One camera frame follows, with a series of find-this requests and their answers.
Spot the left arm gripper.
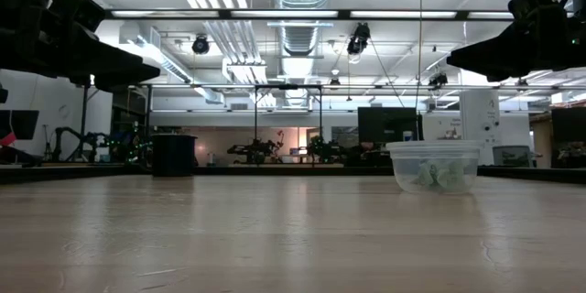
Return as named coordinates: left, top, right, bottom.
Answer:
left=13, top=17, right=162, bottom=93

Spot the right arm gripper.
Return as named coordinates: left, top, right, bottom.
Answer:
left=446, top=6, right=573, bottom=82

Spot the black ceiling spotlight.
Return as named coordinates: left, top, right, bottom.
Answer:
left=428, top=71, right=449, bottom=91
left=190, top=35, right=211, bottom=56

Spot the white LED light strip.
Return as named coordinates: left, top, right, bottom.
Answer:
left=350, top=9, right=459, bottom=19
left=230, top=9, right=340, bottom=19

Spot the wooden cabinet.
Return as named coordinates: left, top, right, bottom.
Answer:
left=529, top=112, right=554, bottom=169

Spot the grey bin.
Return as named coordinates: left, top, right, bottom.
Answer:
left=492, top=145, right=535, bottom=168

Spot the clear plastic bowl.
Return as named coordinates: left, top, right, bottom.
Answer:
left=385, top=139, right=485, bottom=195

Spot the black monitor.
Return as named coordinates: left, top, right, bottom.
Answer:
left=551, top=106, right=586, bottom=169
left=0, top=109, right=40, bottom=141
left=357, top=106, right=419, bottom=144

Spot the black shelving frame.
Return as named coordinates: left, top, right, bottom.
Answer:
left=76, top=82, right=155, bottom=166

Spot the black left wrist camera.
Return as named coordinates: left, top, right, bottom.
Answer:
left=48, top=0, right=107, bottom=33

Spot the black overhead camera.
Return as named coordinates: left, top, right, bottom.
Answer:
left=346, top=21, right=372, bottom=56

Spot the background black station frame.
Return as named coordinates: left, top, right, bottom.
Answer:
left=253, top=83, right=324, bottom=166

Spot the black aluminium station frame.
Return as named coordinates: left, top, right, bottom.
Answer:
left=0, top=7, right=586, bottom=185

